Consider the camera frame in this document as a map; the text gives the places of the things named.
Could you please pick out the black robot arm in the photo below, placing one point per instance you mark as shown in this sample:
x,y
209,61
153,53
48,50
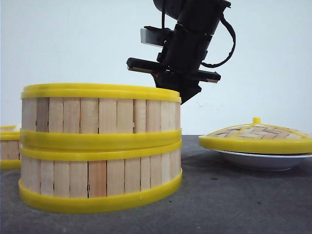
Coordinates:
x,y
197,16

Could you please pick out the bamboo steamer basket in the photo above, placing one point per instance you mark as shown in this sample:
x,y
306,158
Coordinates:
x,y
101,186
98,117
9,148

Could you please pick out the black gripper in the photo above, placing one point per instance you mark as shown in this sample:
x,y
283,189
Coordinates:
x,y
179,62

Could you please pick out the white bun left basket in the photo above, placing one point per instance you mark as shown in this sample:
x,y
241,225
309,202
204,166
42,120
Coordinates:
x,y
17,127

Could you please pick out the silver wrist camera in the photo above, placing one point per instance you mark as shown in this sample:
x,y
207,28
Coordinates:
x,y
155,36

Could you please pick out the white ceramic plate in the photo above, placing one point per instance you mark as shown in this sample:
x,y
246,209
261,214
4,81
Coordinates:
x,y
263,162

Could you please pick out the woven bamboo steamer lid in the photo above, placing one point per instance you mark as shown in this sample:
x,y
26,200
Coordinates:
x,y
259,138

